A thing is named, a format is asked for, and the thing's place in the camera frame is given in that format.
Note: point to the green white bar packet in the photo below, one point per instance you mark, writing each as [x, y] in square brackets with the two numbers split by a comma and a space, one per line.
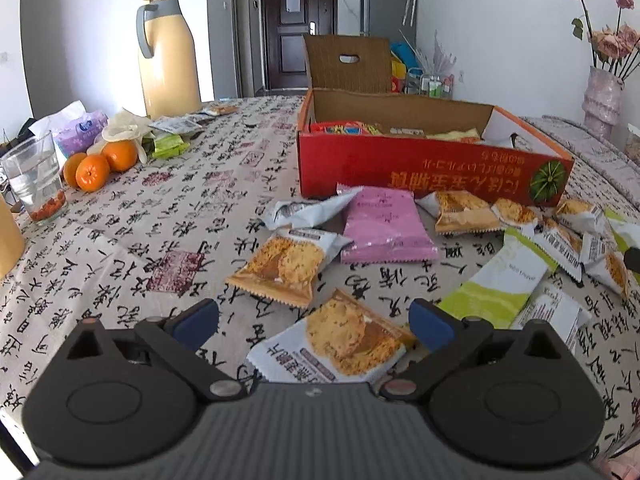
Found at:
[624, 230]
[495, 285]

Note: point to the dark brown entrance door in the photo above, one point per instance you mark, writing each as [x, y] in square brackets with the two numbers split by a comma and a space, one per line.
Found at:
[280, 60]

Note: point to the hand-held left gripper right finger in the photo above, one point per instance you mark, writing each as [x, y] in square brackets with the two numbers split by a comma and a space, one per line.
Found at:
[430, 325]

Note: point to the dried pink roses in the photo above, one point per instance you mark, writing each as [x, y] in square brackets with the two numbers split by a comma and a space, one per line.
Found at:
[607, 45]

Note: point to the pink snack packet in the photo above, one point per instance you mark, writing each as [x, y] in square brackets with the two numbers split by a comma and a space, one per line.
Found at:
[385, 225]

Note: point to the purple tissue pack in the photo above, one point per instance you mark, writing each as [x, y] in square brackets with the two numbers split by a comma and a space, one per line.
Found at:
[80, 132]

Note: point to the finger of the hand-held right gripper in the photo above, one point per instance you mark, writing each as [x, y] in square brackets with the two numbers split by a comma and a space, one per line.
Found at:
[634, 260]

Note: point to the small orange packet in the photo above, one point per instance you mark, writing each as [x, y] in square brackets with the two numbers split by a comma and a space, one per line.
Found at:
[220, 110]

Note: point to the white orange biscuit packet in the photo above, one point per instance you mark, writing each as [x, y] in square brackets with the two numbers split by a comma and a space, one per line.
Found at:
[340, 340]

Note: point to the grey patterned cloth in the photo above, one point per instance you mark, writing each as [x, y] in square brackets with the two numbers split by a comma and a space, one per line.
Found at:
[590, 150]

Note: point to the pink textured vase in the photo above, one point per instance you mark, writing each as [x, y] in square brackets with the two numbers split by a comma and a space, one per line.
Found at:
[602, 100]

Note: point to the small green packet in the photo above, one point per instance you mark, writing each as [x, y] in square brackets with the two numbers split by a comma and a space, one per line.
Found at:
[170, 145]

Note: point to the colourful chip snack bag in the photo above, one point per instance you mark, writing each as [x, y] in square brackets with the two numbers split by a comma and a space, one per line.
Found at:
[340, 127]

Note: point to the black bag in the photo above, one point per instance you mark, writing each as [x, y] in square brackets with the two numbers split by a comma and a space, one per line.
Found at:
[27, 127]

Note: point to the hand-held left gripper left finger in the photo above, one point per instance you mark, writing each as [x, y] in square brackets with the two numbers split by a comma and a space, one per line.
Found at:
[192, 323]

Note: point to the grey refrigerator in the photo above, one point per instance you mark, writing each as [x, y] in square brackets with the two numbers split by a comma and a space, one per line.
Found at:
[385, 10]

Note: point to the white feathery plant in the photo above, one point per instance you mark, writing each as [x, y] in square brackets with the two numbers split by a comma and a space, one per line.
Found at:
[440, 55]

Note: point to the clear storage jar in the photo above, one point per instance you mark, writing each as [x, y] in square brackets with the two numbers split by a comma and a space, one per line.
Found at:
[632, 145]

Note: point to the red cardboard box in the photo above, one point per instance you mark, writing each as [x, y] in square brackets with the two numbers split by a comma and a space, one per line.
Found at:
[400, 170]

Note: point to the brown paper bag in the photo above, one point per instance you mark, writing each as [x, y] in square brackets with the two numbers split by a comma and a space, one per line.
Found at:
[10, 235]

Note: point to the yellow thermos jug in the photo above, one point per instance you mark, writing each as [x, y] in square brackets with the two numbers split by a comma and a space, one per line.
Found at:
[170, 70]

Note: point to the group of biscuit packets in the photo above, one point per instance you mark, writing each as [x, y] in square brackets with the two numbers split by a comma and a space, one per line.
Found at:
[285, 265]

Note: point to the clear drinking glass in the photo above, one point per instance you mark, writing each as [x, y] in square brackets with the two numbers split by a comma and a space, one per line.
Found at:
[32, 175]

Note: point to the white printed sachet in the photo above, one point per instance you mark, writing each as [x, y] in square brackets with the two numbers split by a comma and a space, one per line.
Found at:
[175, 124]

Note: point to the grey interior door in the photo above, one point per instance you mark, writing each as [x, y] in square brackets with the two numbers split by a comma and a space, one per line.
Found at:
[245, 35]

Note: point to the yellow stick snack bag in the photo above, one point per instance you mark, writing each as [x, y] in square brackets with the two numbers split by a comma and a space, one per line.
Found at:
[455, 135]

